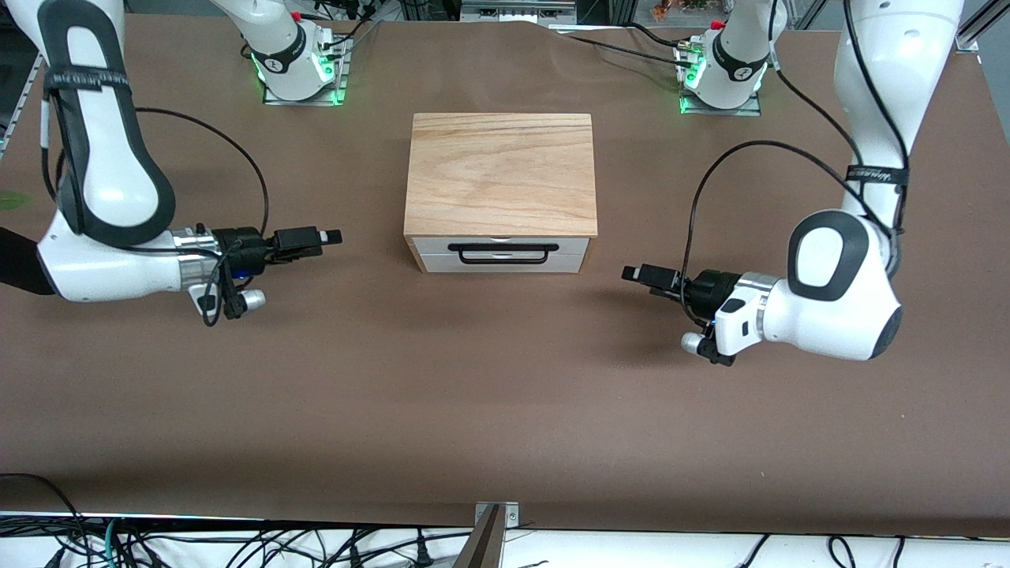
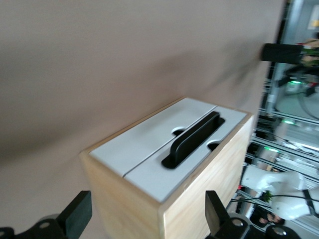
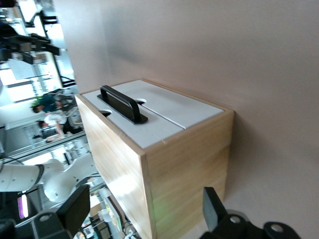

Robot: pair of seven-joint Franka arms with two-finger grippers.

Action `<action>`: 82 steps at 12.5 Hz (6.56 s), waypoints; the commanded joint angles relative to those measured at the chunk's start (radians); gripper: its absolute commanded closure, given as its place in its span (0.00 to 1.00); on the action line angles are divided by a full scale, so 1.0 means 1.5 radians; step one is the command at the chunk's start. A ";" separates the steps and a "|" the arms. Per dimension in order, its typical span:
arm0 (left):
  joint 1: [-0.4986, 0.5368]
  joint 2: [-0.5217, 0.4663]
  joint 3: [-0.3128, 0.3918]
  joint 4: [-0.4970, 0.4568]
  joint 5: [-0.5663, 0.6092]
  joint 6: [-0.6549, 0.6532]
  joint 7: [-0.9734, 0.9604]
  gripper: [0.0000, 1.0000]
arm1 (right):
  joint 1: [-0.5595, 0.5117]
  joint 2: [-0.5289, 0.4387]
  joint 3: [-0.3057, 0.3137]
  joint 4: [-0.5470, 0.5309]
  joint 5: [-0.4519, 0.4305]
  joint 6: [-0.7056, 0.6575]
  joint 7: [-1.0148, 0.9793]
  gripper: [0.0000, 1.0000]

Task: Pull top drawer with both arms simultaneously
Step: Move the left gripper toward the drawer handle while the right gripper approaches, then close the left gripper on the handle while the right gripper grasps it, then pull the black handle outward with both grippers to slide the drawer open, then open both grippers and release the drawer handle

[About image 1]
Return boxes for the black metal drawer handle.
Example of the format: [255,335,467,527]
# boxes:
[447,243,560,266]

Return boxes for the wooden drawer cabinet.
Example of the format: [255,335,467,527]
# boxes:
[404,113,598,275]

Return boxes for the black rounded object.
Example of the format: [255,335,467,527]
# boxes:
[0,227,56,297]

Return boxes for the red orange artificial flowers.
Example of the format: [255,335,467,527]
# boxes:
[651,0,715,21]

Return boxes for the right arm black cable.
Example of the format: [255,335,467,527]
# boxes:
[130,108,271,237]

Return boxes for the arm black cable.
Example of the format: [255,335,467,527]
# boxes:
[685,0,912,324]
[130,108,271,237]

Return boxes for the white fronted handleless drawer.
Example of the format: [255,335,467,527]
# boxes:
[417,254,589,275]

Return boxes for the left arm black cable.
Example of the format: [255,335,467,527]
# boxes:
[685,0,912,324]

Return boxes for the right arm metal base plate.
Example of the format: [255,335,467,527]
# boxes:
[263,35,349,106]

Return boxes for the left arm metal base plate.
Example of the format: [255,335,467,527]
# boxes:
[679,43,763,117]

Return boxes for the right base black cables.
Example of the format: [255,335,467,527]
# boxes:
[300,0,381,52]

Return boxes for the base black cables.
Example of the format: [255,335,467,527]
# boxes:
[300,0,381,52]
[564,22,699,70]

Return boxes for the left base black cables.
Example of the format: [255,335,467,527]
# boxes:
[564,22,699,70]

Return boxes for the aluminium table edge rail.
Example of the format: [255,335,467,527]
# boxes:
[0,55,40,159]
[955,0,1010,53]

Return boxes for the small metal bracket plate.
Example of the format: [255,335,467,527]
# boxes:
[473,502,520,528]

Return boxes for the aluminium frame device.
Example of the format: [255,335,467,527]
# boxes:
[460,0,578,24]

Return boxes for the black looping cable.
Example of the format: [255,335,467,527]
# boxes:
[0,472,84,568]

